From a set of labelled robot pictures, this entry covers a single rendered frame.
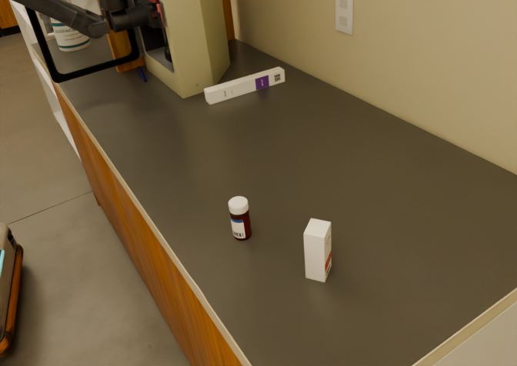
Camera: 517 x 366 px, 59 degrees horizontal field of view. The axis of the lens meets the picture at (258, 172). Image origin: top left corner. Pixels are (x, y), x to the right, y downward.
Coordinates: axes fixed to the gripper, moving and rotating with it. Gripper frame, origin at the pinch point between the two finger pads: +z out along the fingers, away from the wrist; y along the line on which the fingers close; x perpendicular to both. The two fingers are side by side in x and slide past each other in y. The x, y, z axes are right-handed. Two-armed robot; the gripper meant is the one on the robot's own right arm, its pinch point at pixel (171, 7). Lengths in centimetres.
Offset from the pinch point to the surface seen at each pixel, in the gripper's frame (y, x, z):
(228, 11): 22.6, 13.1, 30.7
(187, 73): -14.2, 16.2, -4.8
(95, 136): -18.7, 23.6, -37.0
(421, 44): -68, 5, 35
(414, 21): -65, 0, 35
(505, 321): -118, 32, 4
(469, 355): -118, 34, -5
